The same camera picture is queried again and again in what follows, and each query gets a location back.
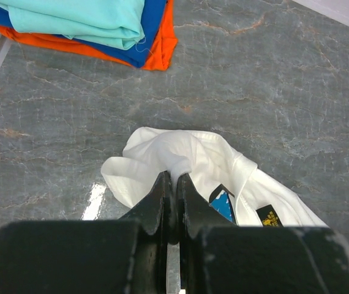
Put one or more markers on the white printed t shirt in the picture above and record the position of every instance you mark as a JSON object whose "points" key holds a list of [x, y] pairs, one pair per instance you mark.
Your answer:
{"points": [[231, 183]]}

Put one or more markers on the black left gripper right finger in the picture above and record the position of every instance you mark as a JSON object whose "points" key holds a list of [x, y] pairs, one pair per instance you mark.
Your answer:
{"points": [[218, 256]]}

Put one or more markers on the folded orange t shirt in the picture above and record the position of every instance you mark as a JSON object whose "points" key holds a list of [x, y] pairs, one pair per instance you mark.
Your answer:
{"points": [[153, 53]]}

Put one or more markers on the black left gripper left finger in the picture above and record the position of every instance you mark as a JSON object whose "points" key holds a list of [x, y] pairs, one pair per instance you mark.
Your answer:
{"points": [[126, 255]]}

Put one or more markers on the folded mint green t shirt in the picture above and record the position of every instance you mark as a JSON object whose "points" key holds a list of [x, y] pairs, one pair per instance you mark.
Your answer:
{"points": [[111, 23]]}

